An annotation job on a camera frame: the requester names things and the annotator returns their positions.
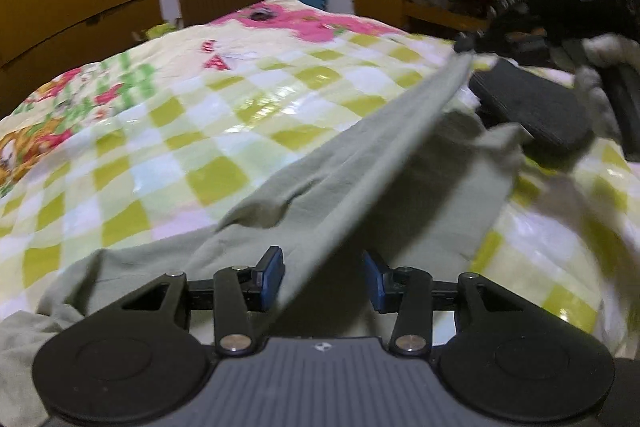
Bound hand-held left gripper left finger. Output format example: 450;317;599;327
87;246;286;356

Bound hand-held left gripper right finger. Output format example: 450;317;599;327
362;250;548;356

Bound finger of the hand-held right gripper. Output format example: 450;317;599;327
452;23;551;58
486;0;532;18

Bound grey-green pants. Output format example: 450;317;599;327
0;51;532;427

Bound person's right forearm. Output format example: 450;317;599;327
574;33;623;142

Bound checkered floral bed blanket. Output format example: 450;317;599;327
0;0;640;360

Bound green cloth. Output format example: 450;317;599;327
144;21;177;39

